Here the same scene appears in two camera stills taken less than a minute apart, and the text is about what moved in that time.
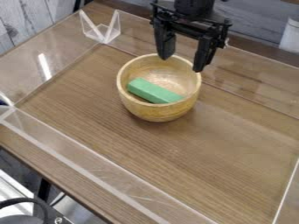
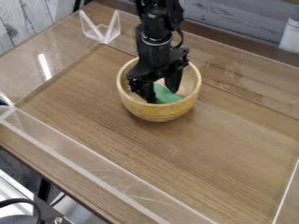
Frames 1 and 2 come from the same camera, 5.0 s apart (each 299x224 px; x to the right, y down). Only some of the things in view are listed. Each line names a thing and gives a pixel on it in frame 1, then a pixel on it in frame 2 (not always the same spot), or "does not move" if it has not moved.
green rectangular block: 152,91 does not move
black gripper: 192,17 -> 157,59
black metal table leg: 42,192 does not move
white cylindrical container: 289,39 does not move
